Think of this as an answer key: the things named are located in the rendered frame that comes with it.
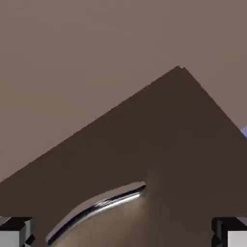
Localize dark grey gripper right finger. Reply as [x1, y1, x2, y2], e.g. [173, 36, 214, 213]
[211, 217, 247, 247]

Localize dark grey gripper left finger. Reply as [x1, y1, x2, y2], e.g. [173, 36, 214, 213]
[0, 216, 37, 247]

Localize dark brown wooden drawer front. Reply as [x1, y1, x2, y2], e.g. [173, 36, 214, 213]
[0, 65, 247, 247]

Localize curved shiny metal drawer handle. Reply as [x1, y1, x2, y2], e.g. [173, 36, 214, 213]
[45, 180, 147, 247]

